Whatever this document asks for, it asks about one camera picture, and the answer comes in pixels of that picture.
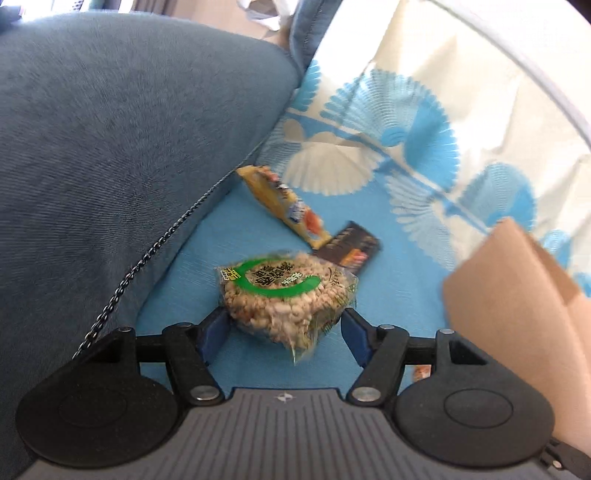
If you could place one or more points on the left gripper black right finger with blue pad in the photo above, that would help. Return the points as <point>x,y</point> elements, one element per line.
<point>380,352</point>

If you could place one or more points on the green label peanut pack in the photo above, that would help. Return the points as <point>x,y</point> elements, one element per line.
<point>291,299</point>

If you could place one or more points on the brown cardboard box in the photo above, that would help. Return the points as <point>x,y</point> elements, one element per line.
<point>513,300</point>

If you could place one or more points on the red snack packet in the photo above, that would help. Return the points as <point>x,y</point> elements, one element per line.
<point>421,372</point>

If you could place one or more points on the blue sofa armrest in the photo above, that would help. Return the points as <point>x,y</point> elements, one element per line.
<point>117,131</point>

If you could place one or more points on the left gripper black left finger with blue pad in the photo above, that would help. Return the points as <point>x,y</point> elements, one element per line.
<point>189,350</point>

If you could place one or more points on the dark brown chocolate bar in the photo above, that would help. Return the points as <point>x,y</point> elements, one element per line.
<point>351,248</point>

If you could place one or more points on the yellow snack bar wrapper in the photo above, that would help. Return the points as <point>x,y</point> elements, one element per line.
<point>267,187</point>

